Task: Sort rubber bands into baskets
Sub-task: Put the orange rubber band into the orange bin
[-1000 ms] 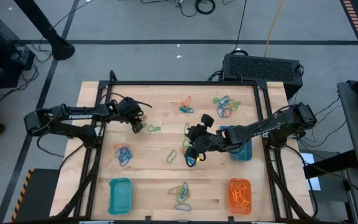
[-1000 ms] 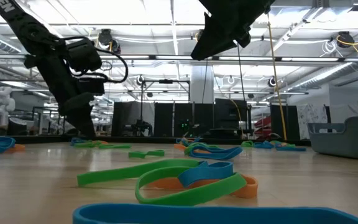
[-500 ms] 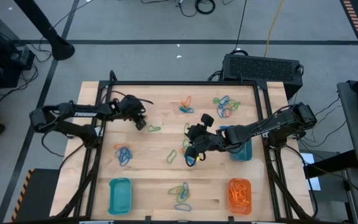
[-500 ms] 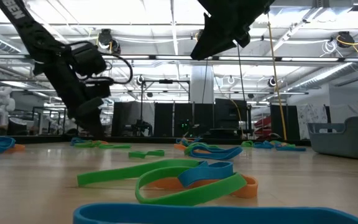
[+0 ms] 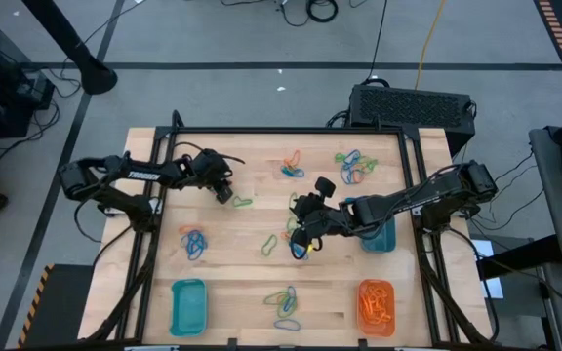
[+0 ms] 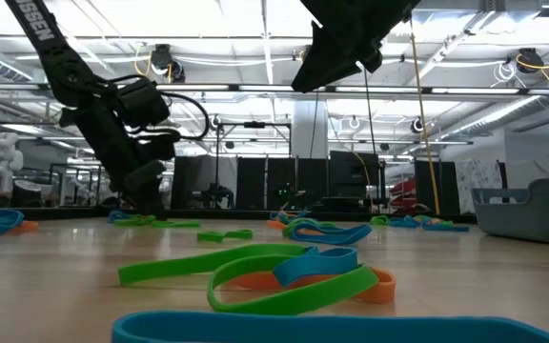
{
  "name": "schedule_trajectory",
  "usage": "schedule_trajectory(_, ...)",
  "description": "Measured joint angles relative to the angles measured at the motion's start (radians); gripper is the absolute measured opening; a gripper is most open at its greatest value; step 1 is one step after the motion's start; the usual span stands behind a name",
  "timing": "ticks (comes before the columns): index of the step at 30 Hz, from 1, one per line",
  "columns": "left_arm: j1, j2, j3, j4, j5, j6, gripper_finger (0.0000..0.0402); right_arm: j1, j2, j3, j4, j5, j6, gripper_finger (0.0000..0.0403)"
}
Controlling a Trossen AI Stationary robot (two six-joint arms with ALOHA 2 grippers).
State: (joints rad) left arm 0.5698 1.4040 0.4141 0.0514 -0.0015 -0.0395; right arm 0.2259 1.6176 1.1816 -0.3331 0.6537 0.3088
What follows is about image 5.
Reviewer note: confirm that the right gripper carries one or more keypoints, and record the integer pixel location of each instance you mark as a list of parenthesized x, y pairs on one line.
[(342, 219)]

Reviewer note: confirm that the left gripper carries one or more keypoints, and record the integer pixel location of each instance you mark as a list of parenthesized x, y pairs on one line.
[(212, 168)]

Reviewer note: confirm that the orange rubber band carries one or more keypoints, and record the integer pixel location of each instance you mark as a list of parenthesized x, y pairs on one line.
[(370, 307), (383, 302), (357, 181), (373, 295), (377, 312), (381, 317), (296, 155), (186, 227), (285, 236)]

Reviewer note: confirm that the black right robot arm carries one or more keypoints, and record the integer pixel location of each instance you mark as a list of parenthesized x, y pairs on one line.
[(427, 192)]

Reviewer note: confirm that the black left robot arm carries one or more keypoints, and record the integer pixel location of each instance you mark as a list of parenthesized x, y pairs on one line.
[(115, 170)]

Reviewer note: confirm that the knotted green rubber band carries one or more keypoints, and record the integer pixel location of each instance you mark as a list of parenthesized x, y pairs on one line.
[(339, 157)]

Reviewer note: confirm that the teal blue plastic basket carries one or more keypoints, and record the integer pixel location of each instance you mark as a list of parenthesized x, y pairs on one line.
[(381, 243)]

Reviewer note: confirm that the mint green plastic basket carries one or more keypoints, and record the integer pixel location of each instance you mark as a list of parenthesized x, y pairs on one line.
[(188, 312)]

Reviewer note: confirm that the orange plastic basket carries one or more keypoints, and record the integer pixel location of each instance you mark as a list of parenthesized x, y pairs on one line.
[(376, 333)]

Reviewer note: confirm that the black computer tower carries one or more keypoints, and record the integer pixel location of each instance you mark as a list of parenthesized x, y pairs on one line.
[(408, 109)]

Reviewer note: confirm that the black desk crossbar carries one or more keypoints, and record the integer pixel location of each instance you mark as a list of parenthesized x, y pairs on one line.
[(515, 258)]

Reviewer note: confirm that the black pole stand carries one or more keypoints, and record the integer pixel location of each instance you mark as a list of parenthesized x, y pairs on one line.
[(67, 39)]

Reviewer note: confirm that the grey desk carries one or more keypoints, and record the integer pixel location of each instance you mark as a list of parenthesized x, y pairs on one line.
[(554, 205)]

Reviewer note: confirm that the black aluminium table frame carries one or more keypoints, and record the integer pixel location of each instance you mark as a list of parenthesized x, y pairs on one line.
[(286, 130)]

